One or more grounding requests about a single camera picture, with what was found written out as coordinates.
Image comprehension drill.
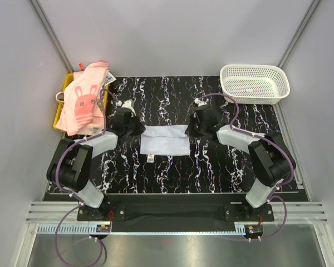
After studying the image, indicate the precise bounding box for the slotted white cable duct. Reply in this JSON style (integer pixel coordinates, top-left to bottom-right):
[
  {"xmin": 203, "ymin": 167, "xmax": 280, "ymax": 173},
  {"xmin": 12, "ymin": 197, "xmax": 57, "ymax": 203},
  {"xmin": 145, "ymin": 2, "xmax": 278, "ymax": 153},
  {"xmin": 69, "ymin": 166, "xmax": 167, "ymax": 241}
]
[{"xmin": 38, "ymin": 224, "xmax": 96, "ymax": 234}]

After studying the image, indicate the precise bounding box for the beige cloth loop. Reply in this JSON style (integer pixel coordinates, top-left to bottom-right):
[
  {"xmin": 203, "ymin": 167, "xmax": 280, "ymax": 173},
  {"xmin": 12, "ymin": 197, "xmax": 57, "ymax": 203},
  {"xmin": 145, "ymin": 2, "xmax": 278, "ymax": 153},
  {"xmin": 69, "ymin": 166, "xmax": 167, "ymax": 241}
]
[{"xmin": 55, "ymin": 92, "xmax": 64, "ymax": 103}]

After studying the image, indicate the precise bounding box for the light blue towel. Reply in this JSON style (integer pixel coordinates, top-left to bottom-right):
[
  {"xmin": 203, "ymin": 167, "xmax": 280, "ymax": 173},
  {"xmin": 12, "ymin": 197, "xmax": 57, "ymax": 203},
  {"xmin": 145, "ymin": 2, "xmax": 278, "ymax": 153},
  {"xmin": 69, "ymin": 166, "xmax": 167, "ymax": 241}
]
[{"xmin": 140, "ymin": 125, "xmax": 190, "ymax": 156}]

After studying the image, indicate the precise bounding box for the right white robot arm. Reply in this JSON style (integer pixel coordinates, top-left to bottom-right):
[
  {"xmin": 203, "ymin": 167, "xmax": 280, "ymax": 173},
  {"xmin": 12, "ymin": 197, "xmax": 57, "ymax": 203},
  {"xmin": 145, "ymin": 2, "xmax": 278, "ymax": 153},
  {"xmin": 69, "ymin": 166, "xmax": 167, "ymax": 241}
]
[{"xmin": 185, "ymin": 105, "xmax": 296, "ymax": 221}]

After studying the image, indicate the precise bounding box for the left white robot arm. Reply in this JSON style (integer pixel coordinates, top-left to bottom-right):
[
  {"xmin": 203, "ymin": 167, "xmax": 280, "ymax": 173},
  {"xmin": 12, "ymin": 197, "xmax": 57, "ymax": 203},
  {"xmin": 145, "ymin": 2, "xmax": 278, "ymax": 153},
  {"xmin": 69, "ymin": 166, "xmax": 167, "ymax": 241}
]
[{"xmin": 46, "ymin": 107, "xmax": 145, "ymax": 220}]

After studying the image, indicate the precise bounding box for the yellow plastic bin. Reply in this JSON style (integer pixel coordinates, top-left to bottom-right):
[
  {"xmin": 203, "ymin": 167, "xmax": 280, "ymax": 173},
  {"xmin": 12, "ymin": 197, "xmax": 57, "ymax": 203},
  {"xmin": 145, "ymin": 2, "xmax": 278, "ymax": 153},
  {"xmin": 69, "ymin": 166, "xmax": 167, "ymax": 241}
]
[{"xmin": 52, "ymin": 72, "xmax": 112, "ymax": 131}]

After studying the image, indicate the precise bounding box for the right small circuit board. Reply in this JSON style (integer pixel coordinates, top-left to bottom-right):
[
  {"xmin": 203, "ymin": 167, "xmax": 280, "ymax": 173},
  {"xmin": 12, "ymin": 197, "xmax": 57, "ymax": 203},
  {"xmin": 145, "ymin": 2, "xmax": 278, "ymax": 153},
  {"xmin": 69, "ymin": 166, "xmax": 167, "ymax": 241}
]
[{"xmin": 247, "ymin": 225, "xmax": 263, "ymax": 234}]

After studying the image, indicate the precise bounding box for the left small circuit board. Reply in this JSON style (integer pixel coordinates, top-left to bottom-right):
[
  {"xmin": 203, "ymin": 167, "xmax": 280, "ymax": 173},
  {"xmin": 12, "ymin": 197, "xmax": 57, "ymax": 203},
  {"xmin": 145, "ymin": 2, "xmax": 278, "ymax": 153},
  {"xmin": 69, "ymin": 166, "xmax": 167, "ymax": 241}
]
[{"xmin": 96, "ymin": 224, "xmax": 111, "ymax": 233}]

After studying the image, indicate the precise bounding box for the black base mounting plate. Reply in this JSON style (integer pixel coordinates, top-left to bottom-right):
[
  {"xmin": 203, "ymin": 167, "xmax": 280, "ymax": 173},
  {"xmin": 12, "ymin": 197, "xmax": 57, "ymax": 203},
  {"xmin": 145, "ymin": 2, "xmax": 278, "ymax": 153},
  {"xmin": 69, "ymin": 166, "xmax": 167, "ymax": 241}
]
[{"xmin": 77, "ymin": 193, "xmax": 274, "ymax": 234}]

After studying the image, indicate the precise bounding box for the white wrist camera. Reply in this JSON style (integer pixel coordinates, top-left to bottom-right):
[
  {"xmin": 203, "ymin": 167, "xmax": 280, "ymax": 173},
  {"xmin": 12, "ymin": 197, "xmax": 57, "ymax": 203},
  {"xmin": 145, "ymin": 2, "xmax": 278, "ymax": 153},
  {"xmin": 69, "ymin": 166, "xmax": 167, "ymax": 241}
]
[
  {"xmin": 116, "ymin": 100, "xmax": 136, "ymax": 117},
  {"xmin": 194, "ymin": 98, "xmax": 208, "ymax": 110}
]

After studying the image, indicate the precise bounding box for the pink bunny towel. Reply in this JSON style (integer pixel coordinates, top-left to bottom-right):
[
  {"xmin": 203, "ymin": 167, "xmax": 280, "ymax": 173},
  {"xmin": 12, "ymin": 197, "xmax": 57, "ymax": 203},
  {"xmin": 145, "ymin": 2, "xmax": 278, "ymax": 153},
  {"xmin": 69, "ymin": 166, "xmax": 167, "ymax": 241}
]
[{"xmin": 56, "ymin": 61, "xmax": 109, "ymax": 136}]

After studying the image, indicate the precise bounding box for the small circuit board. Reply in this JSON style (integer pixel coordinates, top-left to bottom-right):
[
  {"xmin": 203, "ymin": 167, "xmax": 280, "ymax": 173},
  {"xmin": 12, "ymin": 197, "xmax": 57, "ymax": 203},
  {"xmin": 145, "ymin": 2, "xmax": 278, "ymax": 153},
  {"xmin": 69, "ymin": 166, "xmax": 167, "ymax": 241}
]
[
  {"xmin": 96, "ymin": 224, "xmax": 111, "ymax": 233},
  {"xmin": 247, "ymin": 225, "xmax": 263, "ymax": 234}
]

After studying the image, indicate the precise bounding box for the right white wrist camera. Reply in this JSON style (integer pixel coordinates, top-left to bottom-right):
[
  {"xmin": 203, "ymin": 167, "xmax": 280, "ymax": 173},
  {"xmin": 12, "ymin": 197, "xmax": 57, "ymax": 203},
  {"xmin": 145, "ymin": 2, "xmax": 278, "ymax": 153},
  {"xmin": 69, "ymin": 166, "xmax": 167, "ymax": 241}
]
[{"xmin": 194, "ymin": 98, "xmax": 208, "ymax": 110}]

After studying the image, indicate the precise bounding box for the white perforated basket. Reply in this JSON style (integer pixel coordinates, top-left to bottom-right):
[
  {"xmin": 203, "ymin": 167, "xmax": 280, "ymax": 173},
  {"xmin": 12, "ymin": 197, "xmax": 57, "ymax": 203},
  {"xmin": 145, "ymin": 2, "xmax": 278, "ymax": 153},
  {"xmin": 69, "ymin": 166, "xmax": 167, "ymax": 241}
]
[{"xmin": 220, "ymin": 65, "xmax": 290, "ymax": 105}]

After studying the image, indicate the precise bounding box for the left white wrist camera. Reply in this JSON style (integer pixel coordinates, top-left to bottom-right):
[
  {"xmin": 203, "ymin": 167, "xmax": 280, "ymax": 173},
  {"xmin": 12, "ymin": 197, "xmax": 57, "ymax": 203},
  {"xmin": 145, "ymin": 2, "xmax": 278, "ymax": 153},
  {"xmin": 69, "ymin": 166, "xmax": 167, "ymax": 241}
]
[{"xmin": 116, "ymin": 100, "xmax": 136, "ymax": 117}]

